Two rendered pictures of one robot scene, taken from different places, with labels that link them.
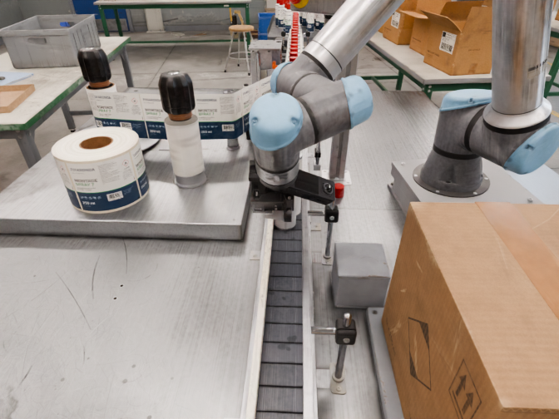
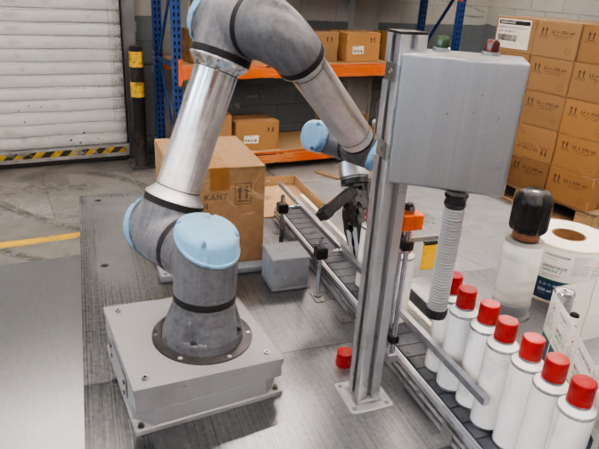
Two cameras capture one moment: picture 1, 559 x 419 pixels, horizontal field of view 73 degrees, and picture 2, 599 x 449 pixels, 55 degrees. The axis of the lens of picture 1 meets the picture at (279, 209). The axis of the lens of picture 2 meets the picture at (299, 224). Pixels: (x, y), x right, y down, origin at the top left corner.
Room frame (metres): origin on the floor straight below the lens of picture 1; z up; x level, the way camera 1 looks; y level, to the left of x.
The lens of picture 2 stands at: (1.78, -0.67, 1.56)
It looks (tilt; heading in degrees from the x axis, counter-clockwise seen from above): 23 degrees down; 156
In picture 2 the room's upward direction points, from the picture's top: 3 degrees clockwise
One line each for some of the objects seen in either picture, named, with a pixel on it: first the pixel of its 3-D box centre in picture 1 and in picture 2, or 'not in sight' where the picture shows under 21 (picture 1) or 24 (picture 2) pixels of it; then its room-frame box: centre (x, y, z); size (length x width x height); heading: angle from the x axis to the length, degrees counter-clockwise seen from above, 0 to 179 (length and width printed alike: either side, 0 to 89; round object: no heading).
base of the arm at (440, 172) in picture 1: (453, 161); (203, 313); (0.86, -0.45, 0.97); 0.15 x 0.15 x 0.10
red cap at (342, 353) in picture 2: (338, 189); (344, 357); (0.92, -0.17, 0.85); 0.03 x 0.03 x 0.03
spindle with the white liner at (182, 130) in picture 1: (182, 130); (521, 253); (0.92, 0.25, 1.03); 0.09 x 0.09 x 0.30
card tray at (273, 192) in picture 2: not in sight; (274, 195); (-0.01, 0.01, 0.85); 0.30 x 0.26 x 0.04; 177
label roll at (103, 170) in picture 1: (104, 168); (562, 261); (0.86, 0.46, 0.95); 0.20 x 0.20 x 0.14
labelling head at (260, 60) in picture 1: (268, 81); not in sight; (1.41, 0.04, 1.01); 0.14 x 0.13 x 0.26; 177
